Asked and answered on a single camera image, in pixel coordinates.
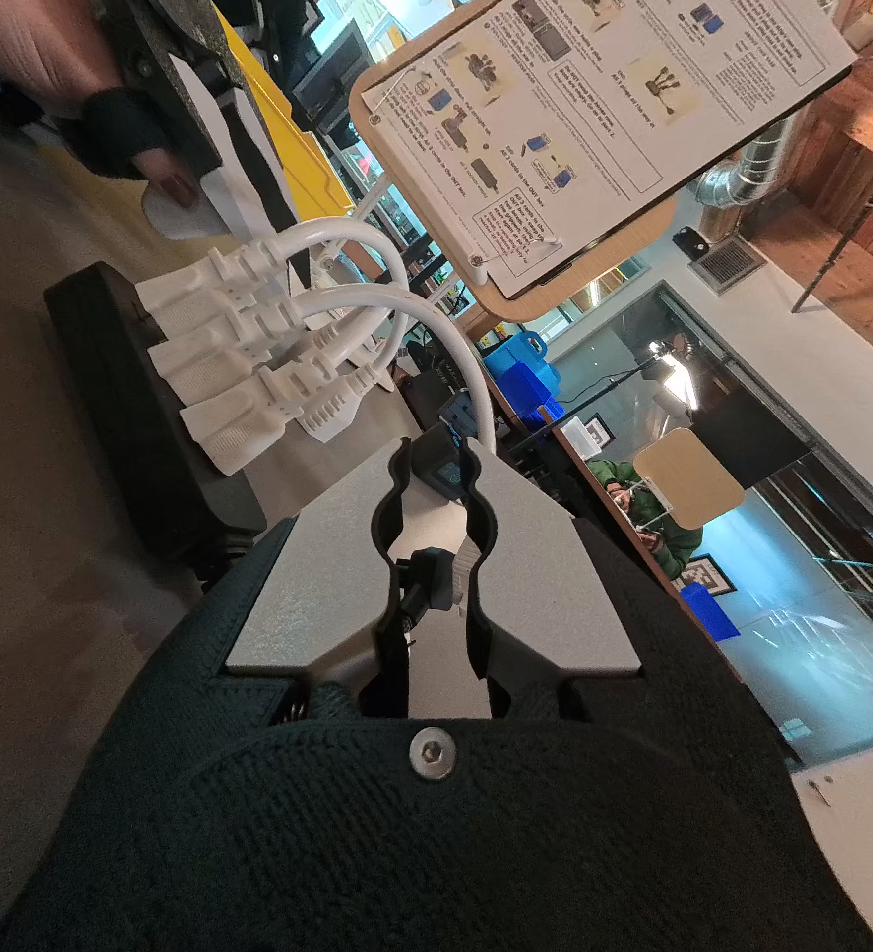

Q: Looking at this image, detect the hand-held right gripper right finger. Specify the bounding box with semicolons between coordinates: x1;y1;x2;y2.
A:
465;437;642;681

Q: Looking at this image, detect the black computer monitor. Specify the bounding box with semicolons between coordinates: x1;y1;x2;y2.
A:
291;18;372;138

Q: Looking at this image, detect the black power strip plug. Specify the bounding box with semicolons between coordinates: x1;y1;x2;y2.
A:
394;545;458;635

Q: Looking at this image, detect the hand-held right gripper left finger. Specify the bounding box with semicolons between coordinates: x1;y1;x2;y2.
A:
224;437;415;681

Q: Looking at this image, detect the metal vent grille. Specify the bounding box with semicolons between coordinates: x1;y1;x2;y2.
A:
688;237;766;296

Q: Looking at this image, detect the black framed marker sign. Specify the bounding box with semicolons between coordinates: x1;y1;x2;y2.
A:
673;554;737;597

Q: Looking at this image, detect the printed instruction sheet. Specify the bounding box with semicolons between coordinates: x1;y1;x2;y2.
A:
368;0;858;298

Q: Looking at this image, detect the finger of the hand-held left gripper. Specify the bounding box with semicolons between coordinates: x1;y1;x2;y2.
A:
215;91;299;235
176;70;260;242

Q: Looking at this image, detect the instruction sheet on wooden board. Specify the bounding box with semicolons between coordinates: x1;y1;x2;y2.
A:
349;0;858;324

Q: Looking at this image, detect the studio light on stand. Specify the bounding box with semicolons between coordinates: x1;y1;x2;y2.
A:
541;333;701;447

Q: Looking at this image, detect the white extension cord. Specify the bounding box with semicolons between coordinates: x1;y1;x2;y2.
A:
135;219;415;395
146;286;499;458
180;320;408;477

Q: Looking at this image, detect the yellow plastic bin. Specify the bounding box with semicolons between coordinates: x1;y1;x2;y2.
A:
213;0;356;224

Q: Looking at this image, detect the silver air duct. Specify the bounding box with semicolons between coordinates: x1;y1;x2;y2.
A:
688;115;798;211

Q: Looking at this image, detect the stack of blue bins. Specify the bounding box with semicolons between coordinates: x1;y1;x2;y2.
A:
483;331;565;431

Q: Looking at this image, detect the blue plastic bin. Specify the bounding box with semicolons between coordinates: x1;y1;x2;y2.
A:
678;582;743;643

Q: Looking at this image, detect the small wooden board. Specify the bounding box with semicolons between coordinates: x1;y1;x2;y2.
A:
632;429;747;531

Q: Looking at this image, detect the black power strip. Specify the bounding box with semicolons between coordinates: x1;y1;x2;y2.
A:
44;262;268;589

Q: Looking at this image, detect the black battery charger case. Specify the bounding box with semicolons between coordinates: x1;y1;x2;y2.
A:
409;430;475;508
436;393;484;441

